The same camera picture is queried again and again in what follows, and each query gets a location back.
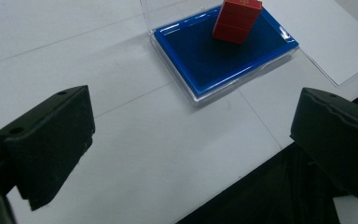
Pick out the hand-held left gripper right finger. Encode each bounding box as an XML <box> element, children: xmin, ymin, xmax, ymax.
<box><xmin>289</xmin><ymin>87</ymin><xmax>358</xmax><ymax>202</ymax></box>

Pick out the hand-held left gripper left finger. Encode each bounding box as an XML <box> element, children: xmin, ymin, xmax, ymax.
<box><xmin>0</xmin><ymin>85</ymin><xmax>96</xmax><ymax>212</ymax></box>

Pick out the red stamp block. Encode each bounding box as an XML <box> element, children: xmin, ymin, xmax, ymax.
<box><xmin>212</xmin><ymin>0</ymin><xmax>264</xmax><ymax>45</ymax></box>

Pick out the large white table cover sheet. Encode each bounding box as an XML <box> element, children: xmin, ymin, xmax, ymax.
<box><xmin>0</xmin><ymin>0</ymin><xmax>358</xmax><ymax>224</ymax></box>

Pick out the white paper sheet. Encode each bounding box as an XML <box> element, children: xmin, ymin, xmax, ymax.
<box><xmin>260</xmin><ymin>0</ymin><xmax>358</xmax><ymax>87</ymax></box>

